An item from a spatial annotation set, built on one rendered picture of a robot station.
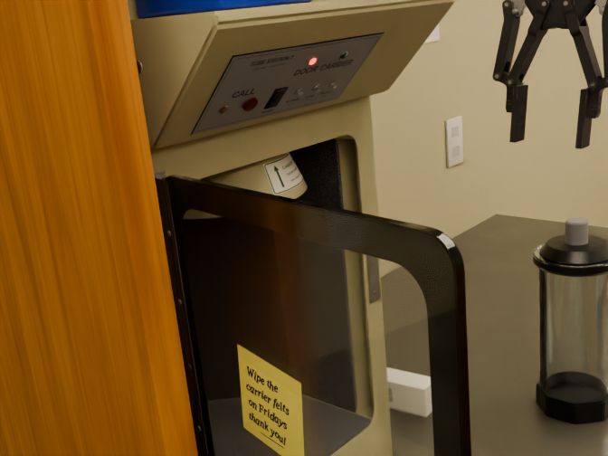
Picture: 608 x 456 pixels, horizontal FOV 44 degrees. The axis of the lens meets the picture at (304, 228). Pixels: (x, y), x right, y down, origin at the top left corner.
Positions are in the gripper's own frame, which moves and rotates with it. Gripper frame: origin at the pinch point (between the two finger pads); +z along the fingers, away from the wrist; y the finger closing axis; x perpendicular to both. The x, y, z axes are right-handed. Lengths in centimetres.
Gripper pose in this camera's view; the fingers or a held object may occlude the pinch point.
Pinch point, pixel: (550, 121)
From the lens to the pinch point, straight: 97.6
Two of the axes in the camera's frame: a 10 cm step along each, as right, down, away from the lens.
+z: 0.0, 9.6, 2.6
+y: 7.9, 1.6, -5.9
